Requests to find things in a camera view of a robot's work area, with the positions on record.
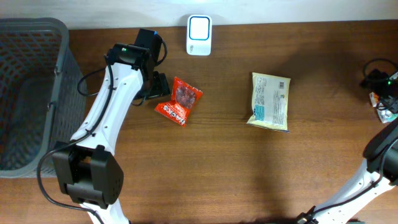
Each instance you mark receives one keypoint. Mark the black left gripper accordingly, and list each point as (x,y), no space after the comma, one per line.
(161,86)

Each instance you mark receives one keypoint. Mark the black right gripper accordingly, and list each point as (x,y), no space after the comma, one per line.
(378,83)

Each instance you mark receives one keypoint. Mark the orange small box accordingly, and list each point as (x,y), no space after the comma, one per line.
(374,98)

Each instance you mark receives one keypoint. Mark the teal tissue pack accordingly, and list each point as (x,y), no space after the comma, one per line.
(386,116)

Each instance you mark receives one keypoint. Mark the red snack packet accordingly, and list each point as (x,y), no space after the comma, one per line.
(183,99)

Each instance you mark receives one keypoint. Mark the yellow chip bag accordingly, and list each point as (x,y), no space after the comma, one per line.
(269,102)

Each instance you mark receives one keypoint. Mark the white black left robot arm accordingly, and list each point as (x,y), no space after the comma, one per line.
(86,168)

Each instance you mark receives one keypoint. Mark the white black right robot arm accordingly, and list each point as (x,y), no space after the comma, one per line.
(376,175)

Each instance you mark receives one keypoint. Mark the white barcode scanner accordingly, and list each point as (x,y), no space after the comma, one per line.
(199,35)

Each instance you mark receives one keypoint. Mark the grey plastic mesh basket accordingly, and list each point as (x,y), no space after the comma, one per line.
(40,104)

